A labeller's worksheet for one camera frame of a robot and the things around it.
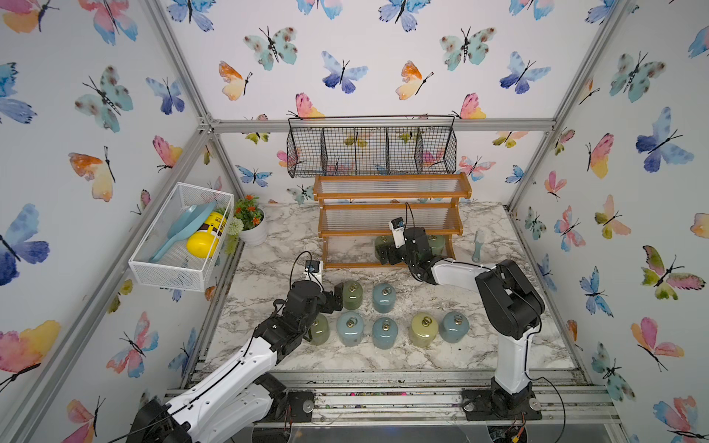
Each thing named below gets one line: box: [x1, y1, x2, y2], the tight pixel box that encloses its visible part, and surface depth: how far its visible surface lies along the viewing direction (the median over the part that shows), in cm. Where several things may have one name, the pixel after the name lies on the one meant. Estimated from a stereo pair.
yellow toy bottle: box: [185, 211, 228, 260], surface depth 71 cm
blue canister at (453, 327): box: [439, 311, 470, 344], surface depth 83 cm
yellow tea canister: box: [410, 311, 439, 348], surface depth 82 cm
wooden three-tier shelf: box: [312, 172, 472, 268], surface depth 113 cm
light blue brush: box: [471, 229, 485, 264], surface depth 111 cm
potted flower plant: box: [225, 194, 267, 255], surface depth 103 cm
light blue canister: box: [336, 311, 365, 348], surface depth 82 cm
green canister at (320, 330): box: [310, 313, 331, 347], surface depth 83 cm
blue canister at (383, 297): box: [372, 282, 397, 314], surface depth 90 cm
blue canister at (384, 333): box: [372, 316, 398, 350], surface depth 82 cm
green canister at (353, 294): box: [342, 280, 363, 311], surface depth 90 cm
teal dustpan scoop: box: [148, 200, 217, 264], surface depth 70 cm
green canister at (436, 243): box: [427, 234, 446, 256], surface depth 100 cm
